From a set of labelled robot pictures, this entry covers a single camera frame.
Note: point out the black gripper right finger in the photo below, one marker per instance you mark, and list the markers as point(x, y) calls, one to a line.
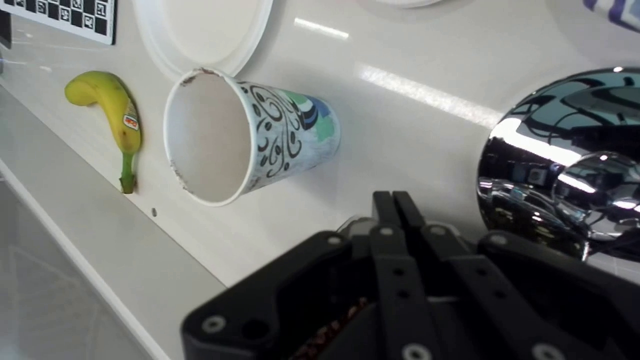
point(532, 301)

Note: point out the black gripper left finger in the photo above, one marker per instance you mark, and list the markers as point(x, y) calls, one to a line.
point(300, 301)

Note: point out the large white paper plate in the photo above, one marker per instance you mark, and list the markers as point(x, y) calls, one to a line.
point(201, 33)

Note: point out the small white paper plate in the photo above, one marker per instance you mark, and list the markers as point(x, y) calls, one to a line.
point(407, 2)

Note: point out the patterned paper cup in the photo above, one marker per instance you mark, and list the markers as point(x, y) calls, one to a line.
point(292, 132)

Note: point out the yellow banana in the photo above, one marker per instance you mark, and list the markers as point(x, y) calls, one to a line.
point(111, 100)

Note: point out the black white checkerboard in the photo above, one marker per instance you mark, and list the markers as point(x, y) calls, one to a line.
point(67, 17)

